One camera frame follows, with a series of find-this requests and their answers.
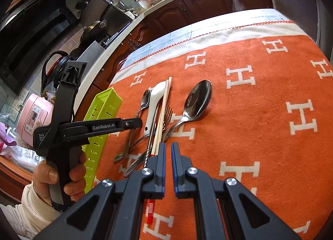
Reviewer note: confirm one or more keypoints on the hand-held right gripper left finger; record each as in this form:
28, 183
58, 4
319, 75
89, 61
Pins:
162, 167

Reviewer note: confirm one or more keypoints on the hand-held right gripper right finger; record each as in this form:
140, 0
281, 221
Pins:
175, 169

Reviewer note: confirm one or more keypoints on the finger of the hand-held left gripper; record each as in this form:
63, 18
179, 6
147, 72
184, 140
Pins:
131, 125

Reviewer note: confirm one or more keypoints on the cream chopstick red end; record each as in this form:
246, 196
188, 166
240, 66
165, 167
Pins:
160, 115
163, 115

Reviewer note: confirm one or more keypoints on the green plastic utensil tray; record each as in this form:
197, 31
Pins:
104, 102

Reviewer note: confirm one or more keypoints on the person's left forearm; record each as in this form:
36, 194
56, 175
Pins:
28, 214

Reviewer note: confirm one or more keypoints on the person's left hand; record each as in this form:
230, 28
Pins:
48, 175

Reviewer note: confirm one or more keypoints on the snack bag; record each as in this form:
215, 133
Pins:
49, 95

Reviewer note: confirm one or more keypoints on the metal chopstick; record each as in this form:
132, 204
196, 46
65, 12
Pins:
146, 158

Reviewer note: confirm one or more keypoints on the small steel spoon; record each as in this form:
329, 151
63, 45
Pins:
146, 99

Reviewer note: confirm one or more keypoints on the steel fork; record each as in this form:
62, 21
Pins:
132, 168

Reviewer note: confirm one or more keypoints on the white ceramic spoon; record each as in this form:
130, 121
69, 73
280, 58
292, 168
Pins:
153, 104

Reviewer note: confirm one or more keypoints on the pink rice cooker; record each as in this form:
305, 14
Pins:
31, 115

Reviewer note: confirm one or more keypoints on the black pressure cooker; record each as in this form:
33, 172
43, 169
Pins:
61, 61

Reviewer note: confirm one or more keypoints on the steel splash guard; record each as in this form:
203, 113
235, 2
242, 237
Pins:
91, 55

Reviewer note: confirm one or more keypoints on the purple cloth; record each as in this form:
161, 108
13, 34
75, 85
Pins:
6, 137

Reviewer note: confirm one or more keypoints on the printed plastic bag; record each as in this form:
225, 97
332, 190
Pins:
20, 155

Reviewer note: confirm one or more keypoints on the pile of chopsticks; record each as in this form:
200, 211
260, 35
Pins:
199, 100

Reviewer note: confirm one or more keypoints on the gas stove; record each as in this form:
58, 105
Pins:
106, 41

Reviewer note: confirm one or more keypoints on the black range hood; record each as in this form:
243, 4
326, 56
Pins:
31, 34

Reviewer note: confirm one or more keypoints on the orange patterned blanket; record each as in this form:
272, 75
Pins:
247, 138

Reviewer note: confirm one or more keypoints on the hanging black wok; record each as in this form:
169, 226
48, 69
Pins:
83, 1

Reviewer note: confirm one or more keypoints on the light blue tablecloth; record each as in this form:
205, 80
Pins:
208, 25

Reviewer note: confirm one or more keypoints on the white plastic bag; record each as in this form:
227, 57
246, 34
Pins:
238, 4

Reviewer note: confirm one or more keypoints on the steel counter cabinet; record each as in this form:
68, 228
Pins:
299, 3

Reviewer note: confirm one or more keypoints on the wall socket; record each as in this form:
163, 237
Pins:
20, 99

